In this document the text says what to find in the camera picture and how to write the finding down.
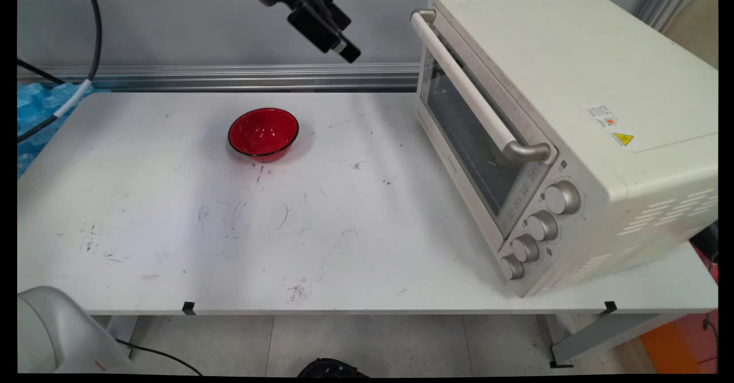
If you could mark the black round object on floor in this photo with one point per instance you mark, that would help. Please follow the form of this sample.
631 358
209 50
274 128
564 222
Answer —
331 368

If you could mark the largest silver oven knob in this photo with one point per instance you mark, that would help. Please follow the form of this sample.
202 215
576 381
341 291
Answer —
562 197

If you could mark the yellow triangle warning sticker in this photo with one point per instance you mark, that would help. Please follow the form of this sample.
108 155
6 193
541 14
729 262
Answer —
622 139

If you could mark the grey metal table leg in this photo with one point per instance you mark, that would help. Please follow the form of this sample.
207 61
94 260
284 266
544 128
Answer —
602 334

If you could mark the blue bubble wrap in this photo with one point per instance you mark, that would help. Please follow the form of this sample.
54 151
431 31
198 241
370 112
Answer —
34 113

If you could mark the black edge clip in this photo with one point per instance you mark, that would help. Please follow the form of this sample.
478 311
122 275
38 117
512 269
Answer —
188 308
610 307

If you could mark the orange floor panel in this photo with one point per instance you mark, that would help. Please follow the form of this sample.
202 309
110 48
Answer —
665 348

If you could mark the aluminium corner post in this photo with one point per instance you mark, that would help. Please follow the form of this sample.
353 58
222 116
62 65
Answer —
665 2

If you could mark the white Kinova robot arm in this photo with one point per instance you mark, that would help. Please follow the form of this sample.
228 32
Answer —
51 331

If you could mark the smallest silver oven knob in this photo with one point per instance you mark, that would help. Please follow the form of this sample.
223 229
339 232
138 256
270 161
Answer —
511 267

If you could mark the white label sticker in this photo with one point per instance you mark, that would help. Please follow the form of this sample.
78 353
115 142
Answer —
602 115

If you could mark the red bowl with black rim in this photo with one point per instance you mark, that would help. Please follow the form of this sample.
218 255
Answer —
262 133

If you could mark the cream toaster oven body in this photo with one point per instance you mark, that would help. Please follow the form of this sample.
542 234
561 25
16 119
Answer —
573 56

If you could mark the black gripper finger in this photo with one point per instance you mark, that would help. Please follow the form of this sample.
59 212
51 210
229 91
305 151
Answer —
330 7
318 27

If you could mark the aluminium rail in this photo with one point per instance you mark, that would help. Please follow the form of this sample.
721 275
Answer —
229 78

